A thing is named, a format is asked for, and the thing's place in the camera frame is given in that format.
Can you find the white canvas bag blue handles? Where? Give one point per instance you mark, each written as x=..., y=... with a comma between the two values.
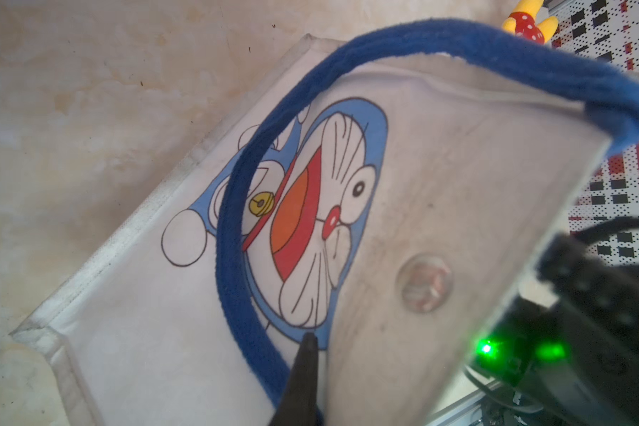
x=385, y=195

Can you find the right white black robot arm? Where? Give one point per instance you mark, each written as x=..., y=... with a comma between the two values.
x=496, y=405

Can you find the left gripper own finger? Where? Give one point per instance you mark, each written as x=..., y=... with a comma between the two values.
x=298, y=405

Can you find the yellow plush toy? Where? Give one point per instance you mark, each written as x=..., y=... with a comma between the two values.
x=522, y=22

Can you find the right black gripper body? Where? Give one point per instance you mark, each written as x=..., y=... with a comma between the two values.
x=576, y=362

